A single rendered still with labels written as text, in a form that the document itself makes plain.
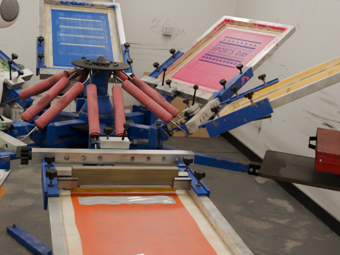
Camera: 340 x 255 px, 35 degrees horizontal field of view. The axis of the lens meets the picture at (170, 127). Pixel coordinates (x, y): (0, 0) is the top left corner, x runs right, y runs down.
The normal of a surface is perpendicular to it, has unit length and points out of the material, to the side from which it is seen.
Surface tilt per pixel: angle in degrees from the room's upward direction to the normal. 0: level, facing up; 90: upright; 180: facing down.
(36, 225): 0
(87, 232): 0
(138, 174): 90
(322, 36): 90
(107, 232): 0
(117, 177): 90
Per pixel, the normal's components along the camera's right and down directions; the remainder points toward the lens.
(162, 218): 0.10, -0.96
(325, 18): -0.96, -0.03
